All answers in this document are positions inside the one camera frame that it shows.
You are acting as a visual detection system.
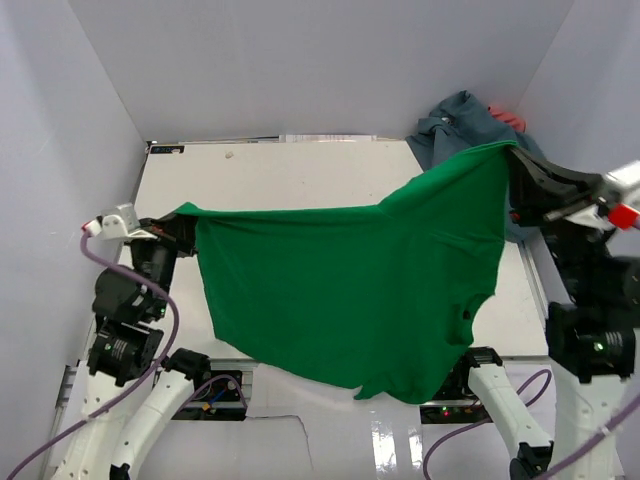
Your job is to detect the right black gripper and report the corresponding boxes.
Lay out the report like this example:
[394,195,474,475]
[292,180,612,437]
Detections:
[504,138,609,302]

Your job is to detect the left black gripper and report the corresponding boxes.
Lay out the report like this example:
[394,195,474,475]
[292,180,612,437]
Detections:
[129,201,200,316]

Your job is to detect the green polo shirt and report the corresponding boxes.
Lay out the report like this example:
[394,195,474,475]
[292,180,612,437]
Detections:
[178,141,510,404]

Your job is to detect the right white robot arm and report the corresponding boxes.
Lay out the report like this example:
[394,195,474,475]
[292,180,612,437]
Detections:
[451,146,639,479]

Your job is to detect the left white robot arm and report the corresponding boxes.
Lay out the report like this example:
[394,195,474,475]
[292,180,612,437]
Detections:
[53,210,212,479]

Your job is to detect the coral red t shirt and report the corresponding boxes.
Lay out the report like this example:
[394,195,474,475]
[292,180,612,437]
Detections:
[488,105,527,133]

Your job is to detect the black label sticker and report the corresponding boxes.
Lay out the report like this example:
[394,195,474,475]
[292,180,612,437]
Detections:
[149,145,185,155]

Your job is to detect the blue-grey t shirt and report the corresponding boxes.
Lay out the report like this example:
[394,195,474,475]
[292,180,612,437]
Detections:
[405,89,544,244]

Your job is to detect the white printed label strip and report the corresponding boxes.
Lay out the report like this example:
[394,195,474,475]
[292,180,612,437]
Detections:
[278,134,377,143]

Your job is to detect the white paper sheet front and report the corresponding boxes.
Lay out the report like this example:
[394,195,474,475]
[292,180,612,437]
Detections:
[49,362,626,476]

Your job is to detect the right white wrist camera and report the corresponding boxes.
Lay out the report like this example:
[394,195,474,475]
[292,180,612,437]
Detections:
[596,160,639,230]

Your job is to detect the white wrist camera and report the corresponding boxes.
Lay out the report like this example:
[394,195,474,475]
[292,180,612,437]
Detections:
[596,160,639,230]
[82,203,147,241]

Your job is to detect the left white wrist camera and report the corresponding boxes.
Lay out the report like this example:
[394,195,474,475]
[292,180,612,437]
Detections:
[82,203,147,241]

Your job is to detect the aluminium table frame rail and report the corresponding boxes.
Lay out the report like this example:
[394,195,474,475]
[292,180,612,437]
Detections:
[518,242,548,340]

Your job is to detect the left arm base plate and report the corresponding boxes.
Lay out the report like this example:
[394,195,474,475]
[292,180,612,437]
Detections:
[172,369,250,422]

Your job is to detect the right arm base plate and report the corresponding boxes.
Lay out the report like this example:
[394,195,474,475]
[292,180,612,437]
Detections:
[419,371,488,425]

